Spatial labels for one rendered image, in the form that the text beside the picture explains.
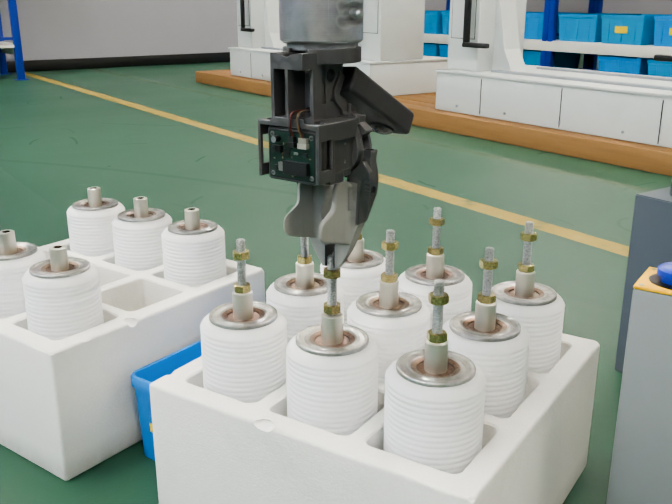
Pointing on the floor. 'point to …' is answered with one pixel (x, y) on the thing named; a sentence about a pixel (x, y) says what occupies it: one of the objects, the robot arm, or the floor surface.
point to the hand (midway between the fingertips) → (336, 251)
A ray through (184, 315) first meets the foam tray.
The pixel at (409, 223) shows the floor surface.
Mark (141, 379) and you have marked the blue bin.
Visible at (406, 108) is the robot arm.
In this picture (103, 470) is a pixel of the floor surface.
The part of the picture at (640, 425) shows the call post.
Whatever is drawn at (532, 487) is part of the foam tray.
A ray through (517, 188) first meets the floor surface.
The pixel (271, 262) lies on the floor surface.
